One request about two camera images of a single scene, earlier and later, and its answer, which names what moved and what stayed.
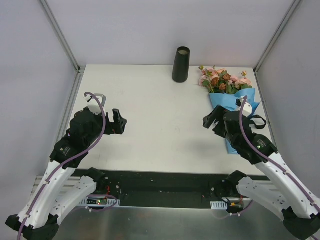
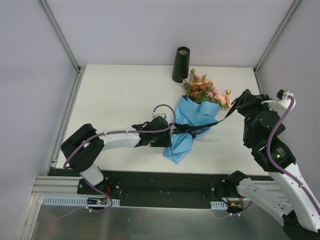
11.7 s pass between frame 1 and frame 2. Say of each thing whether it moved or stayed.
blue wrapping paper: moved
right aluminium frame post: stayed
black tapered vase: stayed
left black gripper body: moved
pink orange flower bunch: moved
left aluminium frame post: stayed
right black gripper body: moved
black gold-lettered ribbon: moved
